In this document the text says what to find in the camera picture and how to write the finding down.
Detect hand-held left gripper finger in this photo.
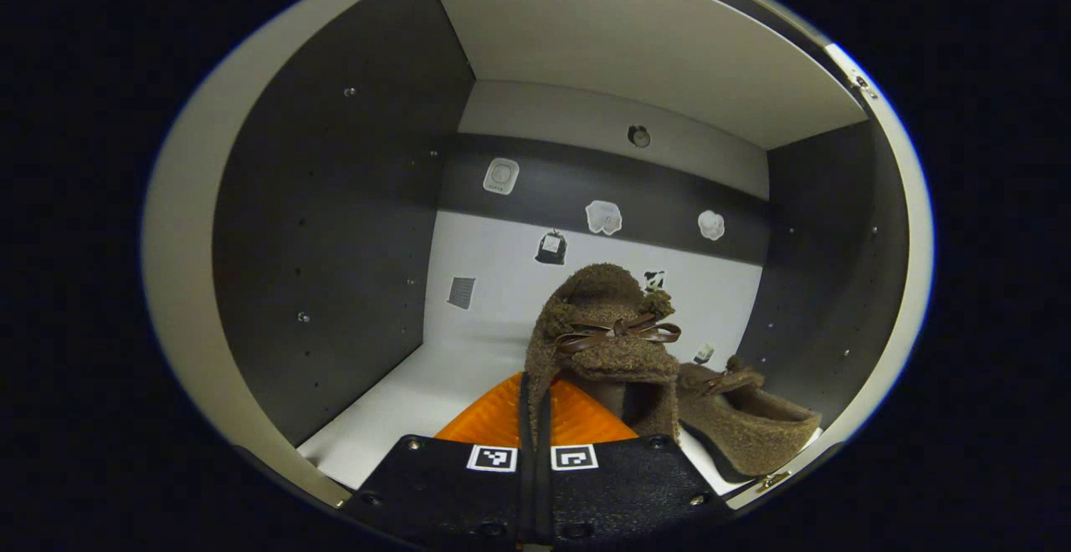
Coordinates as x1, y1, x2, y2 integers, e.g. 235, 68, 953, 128
339, 371, 536, 552
540, 376, 730, 552

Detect brown fuzzy shoe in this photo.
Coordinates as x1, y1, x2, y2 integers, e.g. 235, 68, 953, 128
523, 263, 683, 446
676, 355, 822, 479

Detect white shoe cabinet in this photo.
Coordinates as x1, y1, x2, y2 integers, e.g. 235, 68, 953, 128
142, 0, 936, 511

